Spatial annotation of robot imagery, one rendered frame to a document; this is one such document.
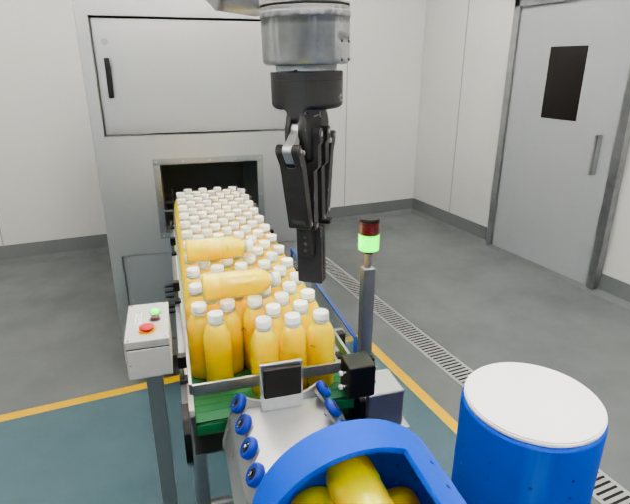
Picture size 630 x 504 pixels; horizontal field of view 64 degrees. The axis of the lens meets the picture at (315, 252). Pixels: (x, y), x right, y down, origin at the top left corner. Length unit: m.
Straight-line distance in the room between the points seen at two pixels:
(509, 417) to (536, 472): 0.11
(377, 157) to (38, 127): 3.44
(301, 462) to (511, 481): 0.55
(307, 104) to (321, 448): 0.43
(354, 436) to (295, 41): 0.48
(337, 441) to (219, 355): 0.67
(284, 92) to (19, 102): 4.67
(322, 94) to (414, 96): 5.66
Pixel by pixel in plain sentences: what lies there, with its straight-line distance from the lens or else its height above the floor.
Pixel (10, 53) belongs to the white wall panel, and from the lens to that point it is 5.13.
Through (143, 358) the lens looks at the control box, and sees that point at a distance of 1.26.
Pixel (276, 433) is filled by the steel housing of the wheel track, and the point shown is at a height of 0.93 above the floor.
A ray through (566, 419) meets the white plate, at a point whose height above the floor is 1.04.
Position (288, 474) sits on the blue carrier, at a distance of 0.71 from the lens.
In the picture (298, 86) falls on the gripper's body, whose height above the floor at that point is 1.67.
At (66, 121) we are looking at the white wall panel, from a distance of 5.13.
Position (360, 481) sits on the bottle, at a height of 1.19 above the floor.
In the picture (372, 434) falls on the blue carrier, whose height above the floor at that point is 1.23.
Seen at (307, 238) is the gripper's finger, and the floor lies 1.51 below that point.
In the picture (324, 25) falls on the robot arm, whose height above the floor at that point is 1.72.
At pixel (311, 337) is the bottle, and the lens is 1.30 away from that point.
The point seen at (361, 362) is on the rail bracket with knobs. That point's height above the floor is 1.00.
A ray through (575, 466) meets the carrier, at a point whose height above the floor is 0.98.
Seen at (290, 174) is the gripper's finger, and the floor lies 1.59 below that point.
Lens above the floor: 1.69
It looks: 20 degrees down
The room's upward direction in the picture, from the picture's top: straight up
